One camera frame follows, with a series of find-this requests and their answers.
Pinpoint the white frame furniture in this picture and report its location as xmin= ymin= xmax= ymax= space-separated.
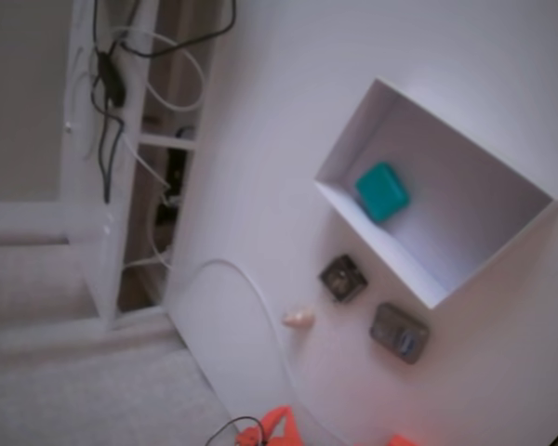
xmin=0 ymin=0 xmax=215 ymax=331

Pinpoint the white cardboard box bin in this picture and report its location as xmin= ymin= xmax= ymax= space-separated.
xmin=313 ymin=77 xmax=557 ymax=310

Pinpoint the thin white cable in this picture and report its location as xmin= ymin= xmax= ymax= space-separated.
xmin=120 ymin=134 xmax=173 ymax=196

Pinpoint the thin servo wire loop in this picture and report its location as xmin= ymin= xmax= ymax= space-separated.
xmin=205 ymin=415 xmax=266 ymax=446

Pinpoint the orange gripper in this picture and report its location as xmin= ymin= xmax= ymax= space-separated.
xmin=235 ymin=405 xmax=304 ymax=446

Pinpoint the teal green small box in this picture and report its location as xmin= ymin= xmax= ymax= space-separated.
xmin=354 ymin=161 xmax=411 ymax=224

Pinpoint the black case with red pad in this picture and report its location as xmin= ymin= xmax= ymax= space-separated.
xmin=318 ymin=254 xmax=369 ymax=304

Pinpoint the cream bear figurine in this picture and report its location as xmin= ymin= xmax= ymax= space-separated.
xmin=281 ymin=304 xmax=316 ymax=330

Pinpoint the white looped cable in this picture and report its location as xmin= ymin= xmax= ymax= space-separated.
xmin=113 ymin=26 xmax=206 ymax=113

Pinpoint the long white cable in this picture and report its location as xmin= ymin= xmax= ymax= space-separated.
xmin=179 ymin=258 xmax=350 ymax=446

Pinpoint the thick black cable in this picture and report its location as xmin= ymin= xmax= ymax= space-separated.
xmin=90 ymin=0 xmax=238 ymax=205

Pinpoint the grey translucent small case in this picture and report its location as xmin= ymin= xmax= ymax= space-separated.
xmin=369 ymin=302 xmax=432 ymax=366

